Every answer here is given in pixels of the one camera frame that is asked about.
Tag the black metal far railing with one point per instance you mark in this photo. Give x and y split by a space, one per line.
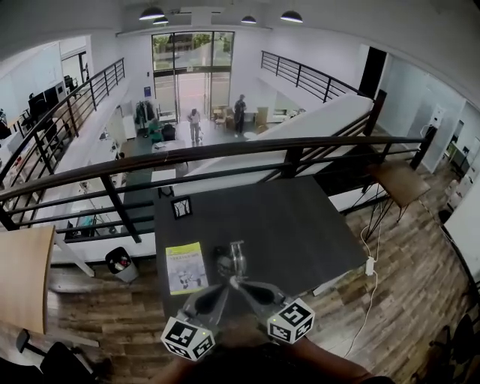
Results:
303 75

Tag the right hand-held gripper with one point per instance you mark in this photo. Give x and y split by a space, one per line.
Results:
279 313

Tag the white stair parapet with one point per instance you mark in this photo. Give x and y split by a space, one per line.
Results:
300 127

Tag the person's left forearm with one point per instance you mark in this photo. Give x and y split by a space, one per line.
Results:
180 371

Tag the dark grey table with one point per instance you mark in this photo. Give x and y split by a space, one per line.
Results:
277 225

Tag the small black picture frame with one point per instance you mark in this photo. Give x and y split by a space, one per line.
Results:
181 207

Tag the small wooden hairpin-leg table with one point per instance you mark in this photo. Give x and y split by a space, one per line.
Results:
398 183

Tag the white board panel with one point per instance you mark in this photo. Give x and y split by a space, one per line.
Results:
465 232

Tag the large glass entrance window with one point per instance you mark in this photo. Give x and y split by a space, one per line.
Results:
193 71

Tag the white power adapter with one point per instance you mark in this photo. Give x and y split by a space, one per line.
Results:
371 264

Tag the black metal side railing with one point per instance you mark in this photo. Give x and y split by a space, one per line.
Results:
75 98

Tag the black office chair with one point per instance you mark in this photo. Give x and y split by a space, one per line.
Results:
56 362

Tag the cardboard box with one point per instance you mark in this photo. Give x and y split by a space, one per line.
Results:
262 116

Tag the person's right forearm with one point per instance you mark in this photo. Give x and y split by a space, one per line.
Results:
337 360

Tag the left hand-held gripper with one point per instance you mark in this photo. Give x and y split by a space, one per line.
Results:
195 311

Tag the black pendant lamp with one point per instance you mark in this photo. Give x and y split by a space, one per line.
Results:
248 19
151 13
160 20
291 15

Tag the black computer monitor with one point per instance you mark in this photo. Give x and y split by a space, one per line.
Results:
37 107

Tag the black metal mezzanine railing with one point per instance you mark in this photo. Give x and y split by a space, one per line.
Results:
225 153

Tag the coat rack with clothes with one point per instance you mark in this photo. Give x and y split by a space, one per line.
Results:
144 112

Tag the light wooden desk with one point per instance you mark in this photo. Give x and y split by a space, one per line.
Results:
22 277

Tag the grey trash bin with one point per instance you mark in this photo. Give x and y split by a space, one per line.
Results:
122 263

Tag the yellow green magazine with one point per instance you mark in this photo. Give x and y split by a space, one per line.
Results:
186 268

